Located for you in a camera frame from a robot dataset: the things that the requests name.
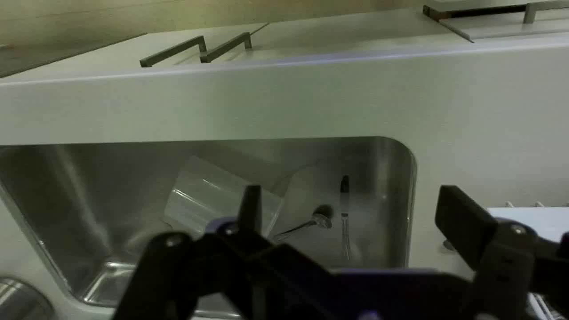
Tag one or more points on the clear plastic container in sink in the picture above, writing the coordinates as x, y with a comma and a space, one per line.
203, 193

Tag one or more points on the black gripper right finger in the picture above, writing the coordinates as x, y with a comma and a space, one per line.
508, 259

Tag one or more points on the stainless steel sink basin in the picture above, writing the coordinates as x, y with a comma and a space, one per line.
89, 211

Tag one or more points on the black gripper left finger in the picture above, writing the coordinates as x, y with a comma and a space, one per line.
261, 282

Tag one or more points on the white kitchen cabinet unit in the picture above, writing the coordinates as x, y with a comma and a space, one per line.
489, 115

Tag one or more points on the right cabinet door handle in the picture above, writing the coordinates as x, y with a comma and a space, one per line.
243, 40

